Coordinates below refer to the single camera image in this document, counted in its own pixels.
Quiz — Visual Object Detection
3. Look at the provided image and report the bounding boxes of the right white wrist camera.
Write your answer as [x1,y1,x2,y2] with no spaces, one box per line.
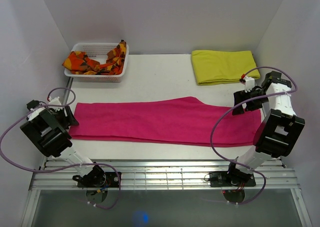
[239,74,255,93]

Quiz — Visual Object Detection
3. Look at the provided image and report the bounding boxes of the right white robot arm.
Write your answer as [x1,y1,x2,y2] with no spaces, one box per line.
[225,71,305,186]

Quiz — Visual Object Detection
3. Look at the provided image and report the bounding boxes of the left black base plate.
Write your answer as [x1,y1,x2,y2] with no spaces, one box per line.
[72,171,122,189]

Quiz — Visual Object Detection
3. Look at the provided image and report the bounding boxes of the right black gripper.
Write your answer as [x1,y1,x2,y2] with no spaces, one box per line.
[231,88,269,116]

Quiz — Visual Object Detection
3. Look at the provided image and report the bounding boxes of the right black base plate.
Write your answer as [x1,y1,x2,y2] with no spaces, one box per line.
[203,171,256,188]

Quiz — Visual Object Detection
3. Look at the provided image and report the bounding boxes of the white plastic basket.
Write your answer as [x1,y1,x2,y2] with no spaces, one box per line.
[64,42,130,84]

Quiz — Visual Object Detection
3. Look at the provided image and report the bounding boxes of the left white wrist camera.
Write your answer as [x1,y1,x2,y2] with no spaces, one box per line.
[47,96,63,112]

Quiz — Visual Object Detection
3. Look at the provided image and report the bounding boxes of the orange patterned trousers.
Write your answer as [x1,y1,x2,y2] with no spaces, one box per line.
[61,39,127,76]

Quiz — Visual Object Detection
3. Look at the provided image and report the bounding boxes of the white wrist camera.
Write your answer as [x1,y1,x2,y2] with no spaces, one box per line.
[239,74,255,93]
[47,96,63,112]

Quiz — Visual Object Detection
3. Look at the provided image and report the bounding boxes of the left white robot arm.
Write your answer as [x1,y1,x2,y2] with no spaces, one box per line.
[20,97,107,188]

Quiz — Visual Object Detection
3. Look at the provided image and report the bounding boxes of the pink trousers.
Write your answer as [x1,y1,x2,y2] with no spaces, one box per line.
[68,96,262,148]

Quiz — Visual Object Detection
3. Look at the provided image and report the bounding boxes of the folded yellow trousers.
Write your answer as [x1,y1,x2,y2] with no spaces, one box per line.
[191,50,260,86]

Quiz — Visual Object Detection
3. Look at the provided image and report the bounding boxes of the aluminium frame rail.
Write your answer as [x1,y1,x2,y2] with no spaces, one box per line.
[21,159,312,227]

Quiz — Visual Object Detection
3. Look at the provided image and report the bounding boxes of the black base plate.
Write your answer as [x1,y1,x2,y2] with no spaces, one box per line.
[203,171,256,188]
[72,171,122,189]

